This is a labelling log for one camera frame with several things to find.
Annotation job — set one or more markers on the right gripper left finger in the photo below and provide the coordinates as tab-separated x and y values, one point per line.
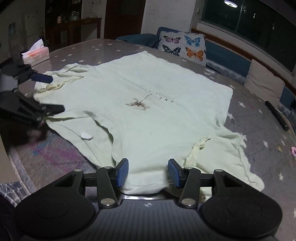
109	180

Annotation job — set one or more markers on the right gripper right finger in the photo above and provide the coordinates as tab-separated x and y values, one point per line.
189	180

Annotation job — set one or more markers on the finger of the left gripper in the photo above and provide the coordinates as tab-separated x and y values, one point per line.
31	110
30	74

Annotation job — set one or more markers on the pale green t-shirt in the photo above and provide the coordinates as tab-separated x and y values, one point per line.
147	110

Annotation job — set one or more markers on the tissue box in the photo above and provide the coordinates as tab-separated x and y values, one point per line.
36	54

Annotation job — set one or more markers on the dark wooden cabinet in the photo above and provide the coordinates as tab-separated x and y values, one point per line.
71	22

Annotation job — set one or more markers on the grey star tablecloth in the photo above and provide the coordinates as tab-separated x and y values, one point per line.
41	156

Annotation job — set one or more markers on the dark wooden door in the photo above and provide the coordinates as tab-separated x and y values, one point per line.
123	17

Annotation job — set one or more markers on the black stick on table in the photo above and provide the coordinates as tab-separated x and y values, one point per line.
277	115

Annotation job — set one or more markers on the beige cushion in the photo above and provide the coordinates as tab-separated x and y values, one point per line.
264	84

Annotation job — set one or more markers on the blue sofa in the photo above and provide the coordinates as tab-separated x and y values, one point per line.
218	58

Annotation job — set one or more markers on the butterfly print pillow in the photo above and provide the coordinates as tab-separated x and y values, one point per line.
190	46

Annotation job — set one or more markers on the dark window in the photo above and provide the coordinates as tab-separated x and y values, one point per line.
258	23

